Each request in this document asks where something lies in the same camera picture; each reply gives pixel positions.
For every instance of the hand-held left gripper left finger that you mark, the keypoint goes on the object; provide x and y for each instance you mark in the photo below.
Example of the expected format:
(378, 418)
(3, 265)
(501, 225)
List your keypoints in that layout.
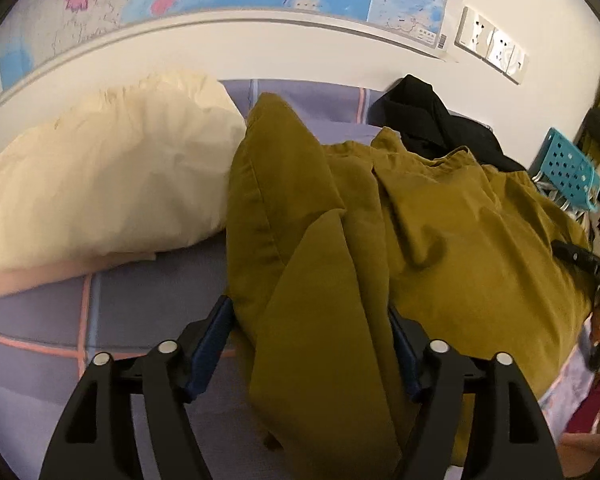
(205, 355)

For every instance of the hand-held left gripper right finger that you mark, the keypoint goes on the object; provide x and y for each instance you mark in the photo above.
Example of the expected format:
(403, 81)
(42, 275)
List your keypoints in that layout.
(405, 355)

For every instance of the olive green garment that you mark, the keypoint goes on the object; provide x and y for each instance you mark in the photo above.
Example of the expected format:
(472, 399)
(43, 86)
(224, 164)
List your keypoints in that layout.
(455, 260)

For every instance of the red cloth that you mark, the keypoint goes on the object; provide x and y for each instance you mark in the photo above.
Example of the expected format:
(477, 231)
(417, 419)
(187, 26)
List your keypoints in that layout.
(582, 412)

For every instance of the teal perforated plastic stool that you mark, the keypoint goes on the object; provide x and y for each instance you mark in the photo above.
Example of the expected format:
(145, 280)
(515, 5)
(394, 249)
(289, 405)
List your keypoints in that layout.
(567, 170)

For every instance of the person's bare leg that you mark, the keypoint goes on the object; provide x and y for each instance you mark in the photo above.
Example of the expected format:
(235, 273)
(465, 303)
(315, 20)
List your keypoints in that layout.
(590, 457)

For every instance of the purple plaid bed sheet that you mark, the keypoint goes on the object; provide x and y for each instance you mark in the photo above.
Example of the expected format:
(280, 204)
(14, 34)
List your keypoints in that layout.
(55, 360)

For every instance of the cream pillow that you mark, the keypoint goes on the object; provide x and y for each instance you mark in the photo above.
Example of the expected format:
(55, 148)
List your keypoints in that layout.
(115, 175)

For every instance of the black garment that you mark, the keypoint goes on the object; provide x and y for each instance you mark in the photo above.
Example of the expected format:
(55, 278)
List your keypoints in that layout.
(430, 120)

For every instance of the white wall switch panel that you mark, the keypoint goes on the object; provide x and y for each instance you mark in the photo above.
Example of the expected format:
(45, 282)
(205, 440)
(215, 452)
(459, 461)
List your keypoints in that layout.
(492, 42)

